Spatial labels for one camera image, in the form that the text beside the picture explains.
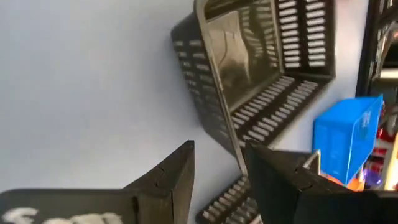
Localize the orange plastic basket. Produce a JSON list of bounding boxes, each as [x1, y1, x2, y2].
[[320, 172, 366, 192]]

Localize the black table frame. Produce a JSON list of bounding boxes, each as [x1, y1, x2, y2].
[[355, 0, 398, 100]]

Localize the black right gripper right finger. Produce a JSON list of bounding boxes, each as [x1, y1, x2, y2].
[[245, 141, 398, 224]]

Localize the black plastic basket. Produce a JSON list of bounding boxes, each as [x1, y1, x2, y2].
[[170, 0, 337, 224]]

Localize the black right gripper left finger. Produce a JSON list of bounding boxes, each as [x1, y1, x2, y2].
[[0, 139, 195, 224]]

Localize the blue plastic basket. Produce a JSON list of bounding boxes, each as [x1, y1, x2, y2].
[[312, 95, 384, 186]]

